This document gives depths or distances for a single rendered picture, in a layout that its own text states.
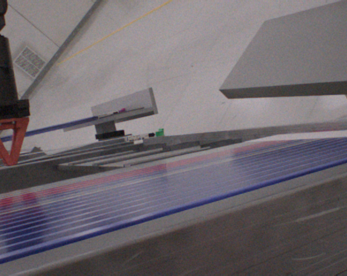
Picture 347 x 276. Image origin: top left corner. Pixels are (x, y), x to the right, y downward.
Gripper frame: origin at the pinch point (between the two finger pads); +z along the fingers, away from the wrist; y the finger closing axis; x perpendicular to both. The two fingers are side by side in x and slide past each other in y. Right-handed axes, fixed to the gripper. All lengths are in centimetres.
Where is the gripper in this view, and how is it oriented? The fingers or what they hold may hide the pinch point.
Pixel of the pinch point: (10, 160)
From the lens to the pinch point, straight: 77.6
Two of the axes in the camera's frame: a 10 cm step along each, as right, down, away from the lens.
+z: 1.5, 9.9, 0.5
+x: 8.3, -1.5, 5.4
